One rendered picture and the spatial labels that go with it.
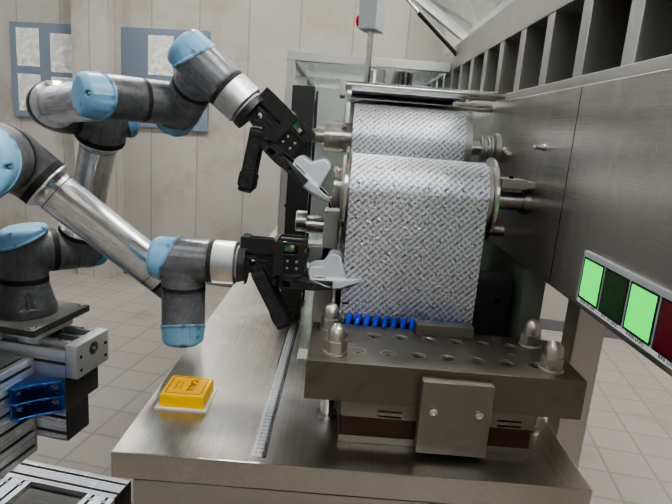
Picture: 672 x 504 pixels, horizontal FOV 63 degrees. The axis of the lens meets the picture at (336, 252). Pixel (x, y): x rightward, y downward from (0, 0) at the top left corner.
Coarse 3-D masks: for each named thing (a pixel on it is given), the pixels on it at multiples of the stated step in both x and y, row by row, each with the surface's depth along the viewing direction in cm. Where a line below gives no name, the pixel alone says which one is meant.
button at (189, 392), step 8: (176, 376) 92; (184, 376) 92; (168, 384) 89; (176, 384) 89; (184, 384) 89; (192, 384) 90; (200, 384) 90; (208, 384) 90; (168, 392) 86; (176, 392) 87; (184, 392) 87; (192, 392) 87; (200, 392) 87; (208, 392) 89; (160, 400) 86; (168, 400) 86; (176, 400) 86; (184, 400) 86; (192, 400) 86; (200, 400) 86; (192, 408) 86; (200, 408) 86
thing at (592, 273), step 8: (592, 264) 70; (584, 272) 72; (592, 272) 69; (600, 272) 67; (584, 280) 72; (592, 280) 69; (600, 280) 67; (584, 288) 71; (592, 288) 69; (584, 296) 71; (592, 296) 69
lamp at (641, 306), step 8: (632, 288) 60; (640, 288) 58; (632, 296) 60; (640, 296) 58; (648, 296) 57; (656, 296) 55; (632, 304) 60; (640, 304) 58; (648, 304) 57; (632, 312) 60; (640, 312) 58; (648, 312) 57; (632, 320) 59; (640, 320) 58; (648, 320) 56; (632, 328) 59; (640, 328) 58; (648, 328) 56; (640, 336) 58; (648, 336) 56
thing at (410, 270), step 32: (352, 224) 93; (384, 224) 93; (416, 224) 93; (352, 256) 94; (384, 256) 94; (416, 256) 94; (448, 256) 94; (480, 256) 94; (352, 288) 95; (384, 288) 95; (416, 288) 95; (448, 288) 95; (448, 320) 96
